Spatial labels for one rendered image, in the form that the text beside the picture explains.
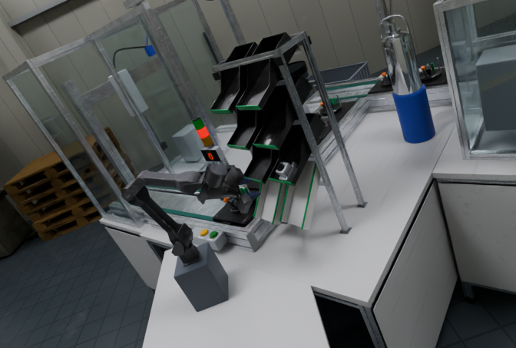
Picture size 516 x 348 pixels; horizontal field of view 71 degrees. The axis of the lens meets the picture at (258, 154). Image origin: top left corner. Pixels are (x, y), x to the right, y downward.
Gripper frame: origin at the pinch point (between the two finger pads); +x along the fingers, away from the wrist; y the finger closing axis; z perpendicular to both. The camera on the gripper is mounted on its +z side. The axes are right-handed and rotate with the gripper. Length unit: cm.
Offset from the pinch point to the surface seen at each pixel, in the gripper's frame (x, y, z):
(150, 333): -26, -12, -67
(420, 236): 72, -31, -5
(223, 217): 14, 24, -45
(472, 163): 95, -19, 24
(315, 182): 27.0, -3.8, 4.1
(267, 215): 21.0, 4.7, -23.7
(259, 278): 12.1, -15.9, -37.4
